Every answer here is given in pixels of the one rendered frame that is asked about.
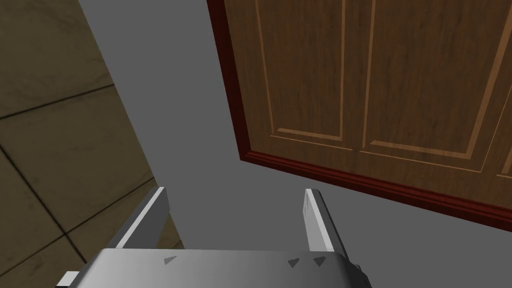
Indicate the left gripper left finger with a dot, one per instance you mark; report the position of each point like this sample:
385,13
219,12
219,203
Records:
146,224

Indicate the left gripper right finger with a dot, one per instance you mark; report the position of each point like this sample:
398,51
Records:
320,228

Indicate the brown wooden panelled door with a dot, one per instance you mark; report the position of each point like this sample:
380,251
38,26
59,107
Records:
360,80

